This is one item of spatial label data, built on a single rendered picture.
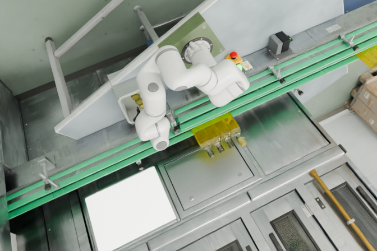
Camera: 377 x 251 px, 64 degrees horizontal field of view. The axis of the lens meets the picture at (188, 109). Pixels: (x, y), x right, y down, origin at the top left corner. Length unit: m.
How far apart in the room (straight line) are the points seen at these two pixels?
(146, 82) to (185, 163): 0.74
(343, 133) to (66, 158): 4.59
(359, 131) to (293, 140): 3.85
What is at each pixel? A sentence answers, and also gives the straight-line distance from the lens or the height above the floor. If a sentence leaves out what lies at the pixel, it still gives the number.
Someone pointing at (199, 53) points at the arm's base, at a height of 0.88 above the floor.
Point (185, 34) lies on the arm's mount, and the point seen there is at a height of 0.81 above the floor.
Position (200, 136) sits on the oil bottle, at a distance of 1.57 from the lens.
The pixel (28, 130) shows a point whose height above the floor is 0.38.
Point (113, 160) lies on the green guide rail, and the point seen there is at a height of 0.95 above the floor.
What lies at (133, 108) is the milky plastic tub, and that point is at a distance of 1.60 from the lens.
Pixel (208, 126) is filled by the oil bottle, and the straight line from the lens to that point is 1.60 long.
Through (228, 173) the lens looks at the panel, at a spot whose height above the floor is 1.21.
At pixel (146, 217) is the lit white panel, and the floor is 1.23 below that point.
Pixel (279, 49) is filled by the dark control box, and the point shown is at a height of 0.83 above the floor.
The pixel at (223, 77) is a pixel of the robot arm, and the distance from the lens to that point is 1.10.
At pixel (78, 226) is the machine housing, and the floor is 1.11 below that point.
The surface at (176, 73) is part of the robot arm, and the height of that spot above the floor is 1.13.
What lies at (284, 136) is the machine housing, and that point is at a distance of 1.82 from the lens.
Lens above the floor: 1.75
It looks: 33 degrees down
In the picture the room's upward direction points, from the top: 150 degrees clockwise
